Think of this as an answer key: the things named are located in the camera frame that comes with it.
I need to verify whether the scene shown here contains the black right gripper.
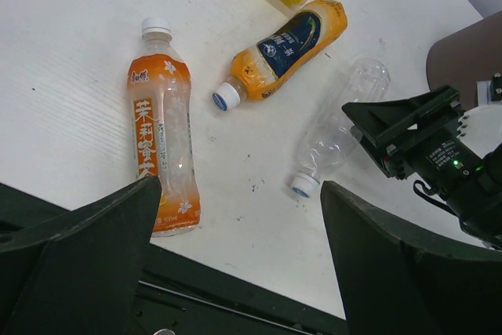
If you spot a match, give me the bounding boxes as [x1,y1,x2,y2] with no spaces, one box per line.
[342,86,501,249]

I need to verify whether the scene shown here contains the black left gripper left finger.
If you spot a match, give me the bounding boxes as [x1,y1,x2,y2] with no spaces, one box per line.
[1,177,161,334]

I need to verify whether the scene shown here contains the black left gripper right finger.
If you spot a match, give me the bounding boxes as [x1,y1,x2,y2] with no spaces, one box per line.
[320,181,501,334]

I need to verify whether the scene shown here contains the clear crushed plastic bottle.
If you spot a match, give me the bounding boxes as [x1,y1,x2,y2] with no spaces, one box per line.
[289,58,391,198]

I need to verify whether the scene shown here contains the orange blue label bottle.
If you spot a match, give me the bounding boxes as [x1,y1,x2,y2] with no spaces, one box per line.
[212,0,348,111]

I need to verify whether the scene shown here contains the orange tea bottle white cap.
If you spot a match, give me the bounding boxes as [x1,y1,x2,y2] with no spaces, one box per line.
[126,17,201,237]

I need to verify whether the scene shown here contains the brown cylindrical bin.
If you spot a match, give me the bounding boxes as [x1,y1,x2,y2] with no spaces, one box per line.
[426,12,502,110]

